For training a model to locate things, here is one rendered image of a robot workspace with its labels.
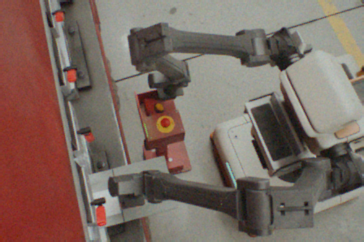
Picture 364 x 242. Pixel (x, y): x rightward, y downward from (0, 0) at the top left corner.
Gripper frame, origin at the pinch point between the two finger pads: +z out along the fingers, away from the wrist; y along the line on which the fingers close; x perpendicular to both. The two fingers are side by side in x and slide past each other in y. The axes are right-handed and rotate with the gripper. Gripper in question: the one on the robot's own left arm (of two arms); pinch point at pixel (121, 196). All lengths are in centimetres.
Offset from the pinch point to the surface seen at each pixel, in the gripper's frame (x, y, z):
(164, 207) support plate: 11.9, 6.4, -4.7
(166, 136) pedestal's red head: 29.2, -23.3, 11.3
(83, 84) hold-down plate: -0.2, -47.4, 12.5
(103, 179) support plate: -3.4, -7.6, 3.3
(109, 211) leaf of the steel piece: -3.8, 3.3, 3.3
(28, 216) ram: -42, 13, -66
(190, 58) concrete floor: 95, -94, 65
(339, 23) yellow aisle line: 188, -96, 16
